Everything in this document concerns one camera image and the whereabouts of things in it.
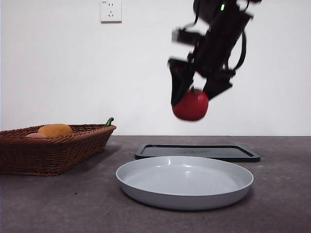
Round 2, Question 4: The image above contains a red tomato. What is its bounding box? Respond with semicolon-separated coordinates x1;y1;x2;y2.
172;88;209;122

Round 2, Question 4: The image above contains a black flat tray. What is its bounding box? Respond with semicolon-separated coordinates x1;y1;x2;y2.
135;144;261;163

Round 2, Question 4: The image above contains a grey round plate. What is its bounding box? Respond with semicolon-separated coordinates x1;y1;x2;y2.
115;156;255;211

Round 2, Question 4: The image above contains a yellow-orange potato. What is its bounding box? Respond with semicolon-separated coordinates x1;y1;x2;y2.
37;123;73;138

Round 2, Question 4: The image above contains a brown wicker basket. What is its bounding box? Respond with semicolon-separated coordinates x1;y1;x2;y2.
0;124;117;177

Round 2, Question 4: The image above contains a black right arm strap cable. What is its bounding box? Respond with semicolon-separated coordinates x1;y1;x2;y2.
228;31;247;71

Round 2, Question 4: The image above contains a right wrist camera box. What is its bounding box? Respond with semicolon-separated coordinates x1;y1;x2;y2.
171;24;203;47

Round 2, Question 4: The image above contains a white wall socket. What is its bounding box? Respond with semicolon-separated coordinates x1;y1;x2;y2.
101;0;122;24

